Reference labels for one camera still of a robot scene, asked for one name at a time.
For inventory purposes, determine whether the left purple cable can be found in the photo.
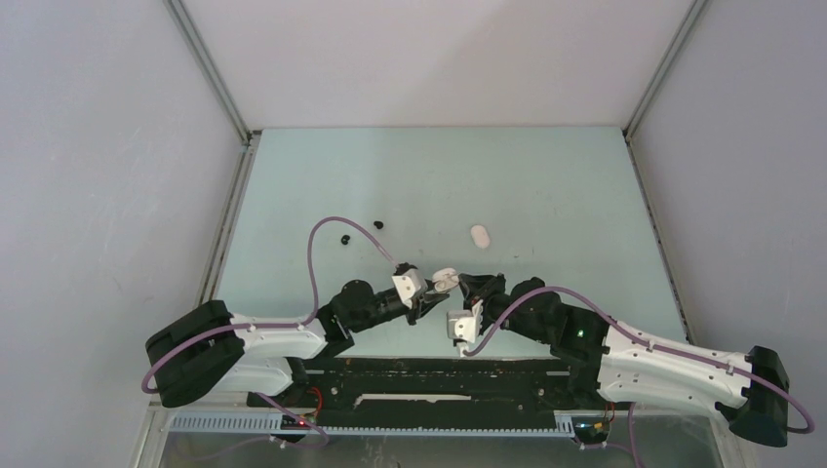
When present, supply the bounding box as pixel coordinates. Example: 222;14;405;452
140;215;405;395

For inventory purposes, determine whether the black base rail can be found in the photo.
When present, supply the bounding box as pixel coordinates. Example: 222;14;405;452
271;357;629;432

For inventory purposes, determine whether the white closed charging case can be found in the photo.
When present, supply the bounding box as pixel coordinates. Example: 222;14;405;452
470;224;491;250

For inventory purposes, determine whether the right aluminium frame post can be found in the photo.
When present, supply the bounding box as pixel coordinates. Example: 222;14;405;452
623;0;711;143

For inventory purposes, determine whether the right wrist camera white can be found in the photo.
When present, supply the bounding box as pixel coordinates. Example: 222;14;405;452
446;302;483;356

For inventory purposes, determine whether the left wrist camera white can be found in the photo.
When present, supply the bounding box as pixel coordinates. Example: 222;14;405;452
392;268;428;309

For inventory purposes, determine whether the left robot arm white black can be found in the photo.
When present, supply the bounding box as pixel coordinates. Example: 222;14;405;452
141;279;453;409

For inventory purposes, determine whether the white charging case with dot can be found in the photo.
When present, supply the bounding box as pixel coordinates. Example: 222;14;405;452
431;268;460;293

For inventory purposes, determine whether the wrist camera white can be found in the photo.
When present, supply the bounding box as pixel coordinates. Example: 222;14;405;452
446;302;483;356
392;268;428;309

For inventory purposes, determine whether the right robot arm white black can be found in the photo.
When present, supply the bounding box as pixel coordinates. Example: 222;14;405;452
449;274;791;448

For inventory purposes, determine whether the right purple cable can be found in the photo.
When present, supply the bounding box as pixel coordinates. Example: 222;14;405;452
461;286;816;436

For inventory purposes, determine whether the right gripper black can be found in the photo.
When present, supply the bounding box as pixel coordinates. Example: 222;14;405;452
458;274;550;345

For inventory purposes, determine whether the aluminium frame post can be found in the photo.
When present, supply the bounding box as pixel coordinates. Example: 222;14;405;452
162;0;253;145
623;0;711;143

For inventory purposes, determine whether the left aluminium frame post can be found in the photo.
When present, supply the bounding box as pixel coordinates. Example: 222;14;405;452
162;0;253;145

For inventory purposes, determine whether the white slotted cable duct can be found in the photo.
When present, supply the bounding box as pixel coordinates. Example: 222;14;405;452
168;412;576;438

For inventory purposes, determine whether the purple cable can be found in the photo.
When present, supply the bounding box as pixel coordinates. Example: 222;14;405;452
461;286;816;436
140;215;405;395

